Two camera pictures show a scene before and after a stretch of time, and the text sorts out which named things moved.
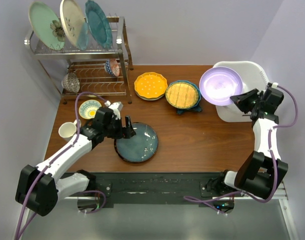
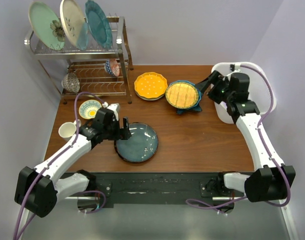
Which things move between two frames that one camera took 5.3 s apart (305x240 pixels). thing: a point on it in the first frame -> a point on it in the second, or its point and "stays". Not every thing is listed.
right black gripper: x=241 y=100 -> x=216 y=79
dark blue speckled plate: x=140 y=147 stays
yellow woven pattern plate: x=182 y=95 stays
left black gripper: x=126 y=132 stays
